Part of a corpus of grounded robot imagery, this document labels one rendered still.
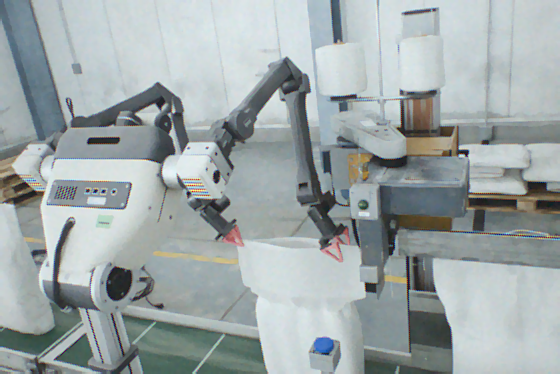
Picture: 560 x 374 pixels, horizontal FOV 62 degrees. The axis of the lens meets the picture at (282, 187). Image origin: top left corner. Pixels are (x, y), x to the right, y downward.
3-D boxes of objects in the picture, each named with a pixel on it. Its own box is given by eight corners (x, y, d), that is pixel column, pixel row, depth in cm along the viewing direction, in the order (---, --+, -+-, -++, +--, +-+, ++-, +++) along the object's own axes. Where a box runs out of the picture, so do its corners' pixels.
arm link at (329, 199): (293, 192, 159) (314, 188, 154) (309, 179, 168) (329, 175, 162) (306, 223, 162) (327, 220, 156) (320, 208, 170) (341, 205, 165)
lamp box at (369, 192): (351, 218, 132) (349, 189, 129) (355, 212, 136) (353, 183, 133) (377, 220, 129) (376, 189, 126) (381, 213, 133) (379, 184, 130)
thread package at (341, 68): (312, 100, 157) (306, 48, 151) (327, 91, 171) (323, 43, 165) (361, 98, 150) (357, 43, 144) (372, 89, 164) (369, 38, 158)
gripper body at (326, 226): (344, 226, 163) (333, 208, 162) (335, 239, 154) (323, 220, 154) (330, 233, 166) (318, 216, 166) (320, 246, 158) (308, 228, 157)
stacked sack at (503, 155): (446, 169, 410) (446, 154, 405) (453, 155, 444) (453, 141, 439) (531, 172, 379) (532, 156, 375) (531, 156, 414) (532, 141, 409)
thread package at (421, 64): (393, 94, 146) (391, 39, 141) (401, 86, 159) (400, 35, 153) (443, 92, 140) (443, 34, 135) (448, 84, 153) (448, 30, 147)
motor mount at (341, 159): (332, 190, 179) (328, 149, 173) (337, 184, 184) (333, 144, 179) (407, 193, 167) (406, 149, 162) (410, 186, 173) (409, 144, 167)
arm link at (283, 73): (269, 57, 161) (292, 47, 155) (288, 90, 167) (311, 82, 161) (205, 129, 132) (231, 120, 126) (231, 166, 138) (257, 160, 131)
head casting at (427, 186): (359, 265, 142) (352, 172, 132) (377, 229, 163) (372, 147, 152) (465, 275, 129) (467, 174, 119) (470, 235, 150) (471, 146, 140)
